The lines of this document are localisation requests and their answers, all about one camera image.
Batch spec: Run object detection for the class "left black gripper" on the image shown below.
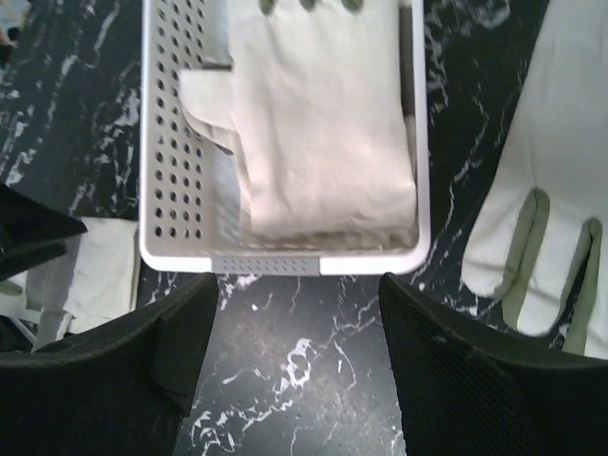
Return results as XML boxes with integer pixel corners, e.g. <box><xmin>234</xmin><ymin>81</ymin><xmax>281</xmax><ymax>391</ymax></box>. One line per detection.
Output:
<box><xmin>1</xmin><ymin>183</ymin><xmax>87</xmax><ymax>281</ymax></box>

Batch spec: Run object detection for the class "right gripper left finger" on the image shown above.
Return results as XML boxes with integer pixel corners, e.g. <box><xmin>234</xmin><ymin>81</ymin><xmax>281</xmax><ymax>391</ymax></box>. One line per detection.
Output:
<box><xmin>1</xmin><ymin>274</ymin><xmax>218</xmax><ymax>455</ymax></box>

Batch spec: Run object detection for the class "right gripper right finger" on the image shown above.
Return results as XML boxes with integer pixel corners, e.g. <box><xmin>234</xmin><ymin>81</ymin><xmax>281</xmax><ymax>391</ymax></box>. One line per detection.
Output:
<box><xmin>378</xmin><ymin>274</ymin><xmax>607</xmax><ymax>455</ymax></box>

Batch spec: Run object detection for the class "white glove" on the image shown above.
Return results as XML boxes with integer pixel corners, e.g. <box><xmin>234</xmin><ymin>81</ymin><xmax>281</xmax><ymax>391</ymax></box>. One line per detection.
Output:
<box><xmin>461</xmin><ymin>1</ymin><xmax>607</xmax><ymax>359</ymax></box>
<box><xmin>64</xmin><ymin>218</ymin><xmax>141</xmax><ymax>333</ymax></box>

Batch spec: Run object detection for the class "white perforated storage basket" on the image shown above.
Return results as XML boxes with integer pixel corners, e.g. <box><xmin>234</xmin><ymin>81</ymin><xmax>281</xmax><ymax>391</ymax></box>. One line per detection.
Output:
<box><xmin>139</xmin><ymin>1</ymin><xmax>431</xmax><ymax>276</ymax></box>

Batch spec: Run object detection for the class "grey-palm glove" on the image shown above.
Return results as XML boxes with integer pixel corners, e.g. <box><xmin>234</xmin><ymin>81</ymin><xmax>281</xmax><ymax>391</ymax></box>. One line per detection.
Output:
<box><xmin>1</xmin><ymin>258</ymin><xmax>74</xmax><ymax>352</ymax></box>
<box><xmin>180</xmin><ymin>1</ymin><xmax>417</xmax><ymax>248</ymax></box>

